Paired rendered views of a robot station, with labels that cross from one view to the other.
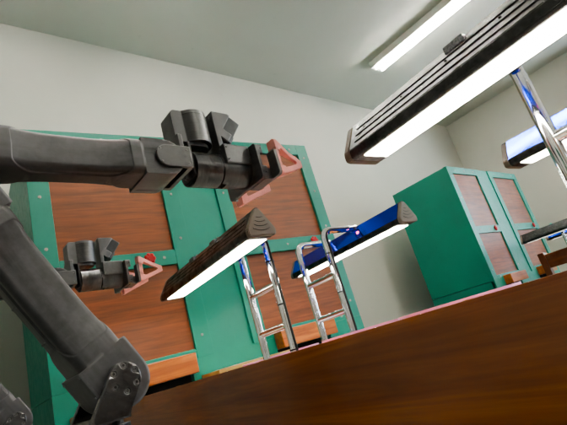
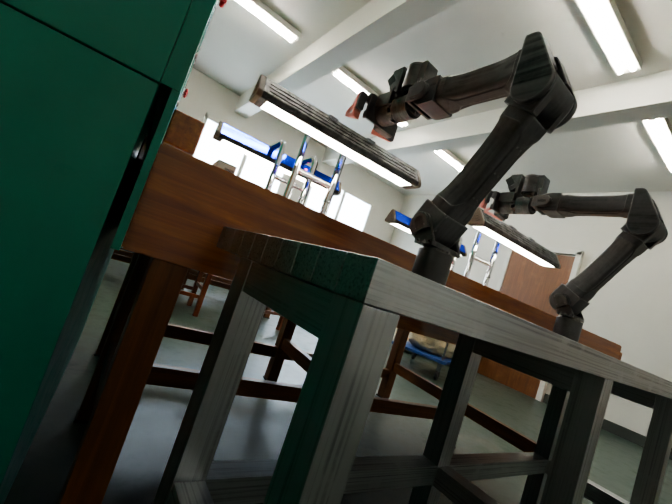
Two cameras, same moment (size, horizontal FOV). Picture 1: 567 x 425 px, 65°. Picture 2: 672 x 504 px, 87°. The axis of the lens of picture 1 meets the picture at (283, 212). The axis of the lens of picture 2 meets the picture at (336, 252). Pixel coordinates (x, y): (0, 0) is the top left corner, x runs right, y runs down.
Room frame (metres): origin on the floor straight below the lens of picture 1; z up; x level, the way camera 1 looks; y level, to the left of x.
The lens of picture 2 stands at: (1.01, 1.32, 0.64)
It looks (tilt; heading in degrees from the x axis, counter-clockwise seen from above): 4 degrees up; 280
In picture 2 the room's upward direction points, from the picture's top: 19 degrees clockwise
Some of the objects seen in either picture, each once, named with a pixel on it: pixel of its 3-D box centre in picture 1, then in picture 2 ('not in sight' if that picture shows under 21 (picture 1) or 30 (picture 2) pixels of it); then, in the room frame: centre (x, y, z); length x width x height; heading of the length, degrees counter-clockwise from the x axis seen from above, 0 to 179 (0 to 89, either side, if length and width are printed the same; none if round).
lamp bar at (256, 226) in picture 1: (207, 261); (346, 139); (1.27, 0.26, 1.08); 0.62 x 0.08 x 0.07; 39
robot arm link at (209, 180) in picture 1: (201, 167); (526, 203); (0.66, 0.11, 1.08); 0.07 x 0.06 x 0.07; 134
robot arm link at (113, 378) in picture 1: (104, 398); (568, 308); (0.52, 0.25, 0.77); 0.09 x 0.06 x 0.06; 44
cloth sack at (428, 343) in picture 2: not in sight; (437, 335); (0.28, -3.10, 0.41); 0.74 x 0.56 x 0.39; 45
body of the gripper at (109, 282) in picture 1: (112, 277); (388, 113); (1.14, 0.48, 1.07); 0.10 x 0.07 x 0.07; 44
